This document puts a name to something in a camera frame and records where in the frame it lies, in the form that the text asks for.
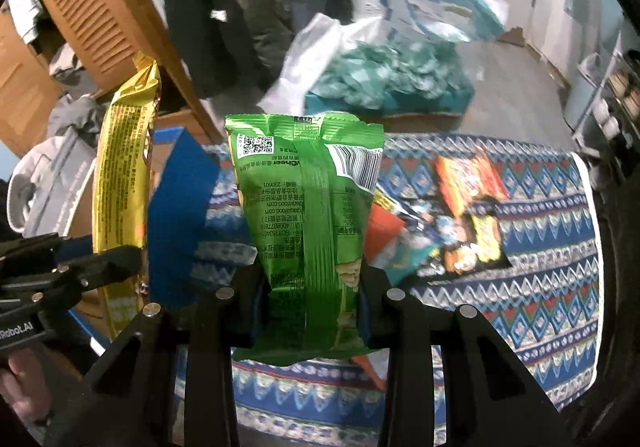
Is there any brown cardboard box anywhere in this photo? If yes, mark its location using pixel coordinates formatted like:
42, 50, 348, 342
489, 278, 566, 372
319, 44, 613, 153
359, 112, 463, 133

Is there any person's left hand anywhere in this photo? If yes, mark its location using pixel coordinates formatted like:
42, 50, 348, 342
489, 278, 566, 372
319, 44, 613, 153
1, 349, 52, 423

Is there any metal shoe rack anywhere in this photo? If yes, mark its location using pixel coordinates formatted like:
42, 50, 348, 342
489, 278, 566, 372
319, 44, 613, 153
565, 29, 639, 184

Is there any orange black snack bag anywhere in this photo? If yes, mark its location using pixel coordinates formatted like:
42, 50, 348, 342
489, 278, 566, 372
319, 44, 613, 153
413, 150, 511, 280

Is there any green snack bag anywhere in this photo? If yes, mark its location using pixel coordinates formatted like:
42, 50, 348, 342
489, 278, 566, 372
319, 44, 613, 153
224, 112, 384, 366

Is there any grey clothes pile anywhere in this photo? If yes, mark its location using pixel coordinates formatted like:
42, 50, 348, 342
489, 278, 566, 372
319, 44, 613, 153
4, 44, 107, 238

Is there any wooden louvered wardrobe door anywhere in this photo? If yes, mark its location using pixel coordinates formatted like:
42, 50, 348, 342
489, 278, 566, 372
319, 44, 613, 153
1, 0, 220, 156

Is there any teal snack packet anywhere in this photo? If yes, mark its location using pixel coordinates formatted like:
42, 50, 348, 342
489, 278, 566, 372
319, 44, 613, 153
372, 199, 445, 285

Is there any red snack box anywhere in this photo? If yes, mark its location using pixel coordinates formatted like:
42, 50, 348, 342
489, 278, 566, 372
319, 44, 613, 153
363, 188, 405, 269

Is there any blue white plastic bag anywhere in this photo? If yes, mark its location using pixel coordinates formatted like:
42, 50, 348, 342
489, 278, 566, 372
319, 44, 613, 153
380, 0, 509, 44

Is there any blue cardboard box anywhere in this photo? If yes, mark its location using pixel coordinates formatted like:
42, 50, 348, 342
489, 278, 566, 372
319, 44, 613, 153
145, 126, 220, 309

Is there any yellow snack bag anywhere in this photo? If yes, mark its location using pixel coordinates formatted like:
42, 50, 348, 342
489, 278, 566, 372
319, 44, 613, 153
92, 52, 162, 340

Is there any patterned blue blanket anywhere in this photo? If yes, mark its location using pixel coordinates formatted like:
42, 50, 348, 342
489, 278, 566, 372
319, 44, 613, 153
174, 134, 604, 447

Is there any dark hanging jacket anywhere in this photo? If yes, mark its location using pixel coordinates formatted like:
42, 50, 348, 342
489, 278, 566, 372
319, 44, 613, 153
164, 0, 294, 98

